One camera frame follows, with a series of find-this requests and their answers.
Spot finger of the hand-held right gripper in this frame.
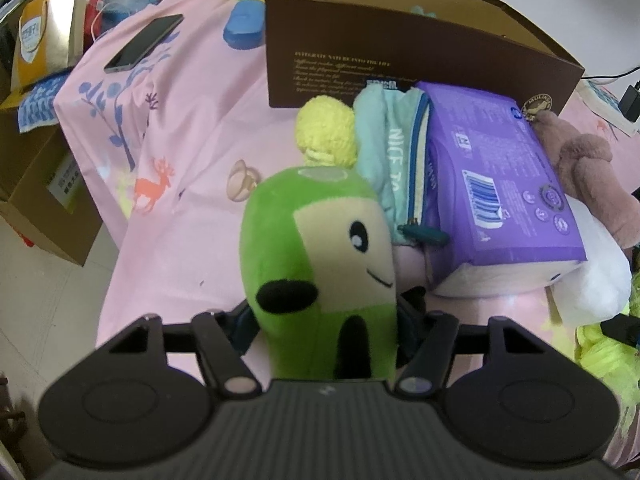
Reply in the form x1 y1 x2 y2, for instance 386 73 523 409
600 314 640 347

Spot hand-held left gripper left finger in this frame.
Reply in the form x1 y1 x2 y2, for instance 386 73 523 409
107 304 262 397

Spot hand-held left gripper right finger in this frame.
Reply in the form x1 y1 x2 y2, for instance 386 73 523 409
396 287 546 396

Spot green plush toy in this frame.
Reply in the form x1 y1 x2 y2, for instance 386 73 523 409
239 166 401 381

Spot mauve plush toy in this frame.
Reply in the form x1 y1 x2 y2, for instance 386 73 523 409
532 110 640 250

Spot purple tissue pack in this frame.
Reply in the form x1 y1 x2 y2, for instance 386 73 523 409
415 81 587 298

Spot light blue pencil case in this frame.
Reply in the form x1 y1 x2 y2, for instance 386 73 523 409
352 85 448 248

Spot yellow knitted toy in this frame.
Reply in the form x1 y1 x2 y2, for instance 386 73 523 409
295 95 360 168

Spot brown cardboard box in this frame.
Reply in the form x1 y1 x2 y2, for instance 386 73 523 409
264 0 586 116

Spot blue soft block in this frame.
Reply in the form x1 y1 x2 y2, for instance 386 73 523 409
222 0 266 50

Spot neon green fluffy cloth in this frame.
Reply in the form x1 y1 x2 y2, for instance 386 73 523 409
574 322 640 411

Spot white plastic bag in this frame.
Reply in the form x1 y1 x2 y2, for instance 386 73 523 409
545 197 633 326

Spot pink printed bedsheet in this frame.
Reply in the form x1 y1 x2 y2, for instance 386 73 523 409
52 0 640 461

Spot black charger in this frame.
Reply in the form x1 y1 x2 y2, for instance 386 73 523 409
619 82 640 123

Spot white power strip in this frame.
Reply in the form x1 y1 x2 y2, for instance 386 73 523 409
575 80 640 136

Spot plain cardboard carton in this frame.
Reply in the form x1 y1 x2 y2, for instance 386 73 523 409
0 105 103 267

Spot blue patterned cloth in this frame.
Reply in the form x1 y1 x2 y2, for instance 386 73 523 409
17 72 71 133

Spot dark smartphone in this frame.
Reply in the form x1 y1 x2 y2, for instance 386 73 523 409
103 14 185 74

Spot red cloth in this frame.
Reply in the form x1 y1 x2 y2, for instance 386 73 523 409
85 0 108 36

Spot yellow paper bag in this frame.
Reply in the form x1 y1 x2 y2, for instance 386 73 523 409
10 0 91 96

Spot black charger cable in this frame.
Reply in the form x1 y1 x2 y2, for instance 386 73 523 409
582 66 640 83

